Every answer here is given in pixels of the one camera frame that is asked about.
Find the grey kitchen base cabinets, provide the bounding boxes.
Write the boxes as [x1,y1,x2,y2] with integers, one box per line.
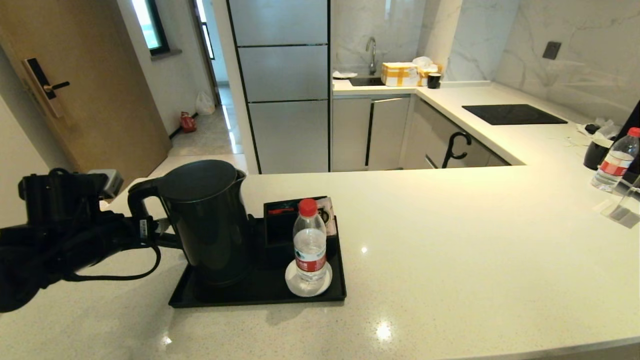
[331,93,512,172]

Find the black curved umbrella handle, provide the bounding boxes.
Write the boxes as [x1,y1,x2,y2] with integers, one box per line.
[443,131,473,169]

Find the black electric kettle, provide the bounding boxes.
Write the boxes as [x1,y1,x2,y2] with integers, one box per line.
[127,159,253,288]

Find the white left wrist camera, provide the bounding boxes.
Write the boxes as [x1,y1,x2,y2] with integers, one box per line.
[87,169,124,199]

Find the silver refrigerator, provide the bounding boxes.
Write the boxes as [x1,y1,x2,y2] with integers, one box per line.
[227,0,332,175]

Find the black compartment organizer box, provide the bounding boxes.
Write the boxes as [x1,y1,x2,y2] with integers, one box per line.
[263,196,339,266]

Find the white round coaster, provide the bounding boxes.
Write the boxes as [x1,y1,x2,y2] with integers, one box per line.
[285,258,333,298]

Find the clear water bottle red cap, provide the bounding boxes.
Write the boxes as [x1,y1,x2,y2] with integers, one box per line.
[293,198,328,291]
[590,127,640,193]

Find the black rectangular serving tray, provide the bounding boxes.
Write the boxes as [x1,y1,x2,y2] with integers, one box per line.
[168,215,348,308]

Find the black mug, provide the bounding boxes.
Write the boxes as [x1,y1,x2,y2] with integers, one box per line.
[583,139,614,171]

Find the white plastic bag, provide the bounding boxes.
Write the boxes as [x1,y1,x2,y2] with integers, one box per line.
[195,91,217,116]

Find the white tea bag packet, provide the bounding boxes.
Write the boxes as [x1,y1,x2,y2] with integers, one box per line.
[317,197,337,237]

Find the white crumpled tissue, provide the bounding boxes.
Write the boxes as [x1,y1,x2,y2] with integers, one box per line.
[578,118,622,147]

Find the large yellow taped carton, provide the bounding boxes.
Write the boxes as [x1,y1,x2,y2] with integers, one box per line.
[381,62,420,88]

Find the black gold door lock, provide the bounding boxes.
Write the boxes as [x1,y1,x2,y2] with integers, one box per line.
[22,57,71,119]

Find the clear acrylic stand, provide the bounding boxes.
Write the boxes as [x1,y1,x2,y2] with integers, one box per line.
[600,175,640,230]

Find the black induction cooktop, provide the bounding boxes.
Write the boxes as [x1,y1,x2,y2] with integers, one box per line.
[462,104,569,126]

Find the chrome kitchen faucet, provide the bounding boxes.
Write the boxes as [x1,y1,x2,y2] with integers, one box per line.
[365,36,378,76]

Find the narrow dark framed hallway window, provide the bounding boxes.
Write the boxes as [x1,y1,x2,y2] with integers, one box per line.
[195,0,218,62]

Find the brown wooden door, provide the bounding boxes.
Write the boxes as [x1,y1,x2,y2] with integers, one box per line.
[0,0,173,188]

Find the white tall cabinet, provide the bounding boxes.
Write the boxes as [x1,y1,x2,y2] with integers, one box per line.
[0,95,51,228]

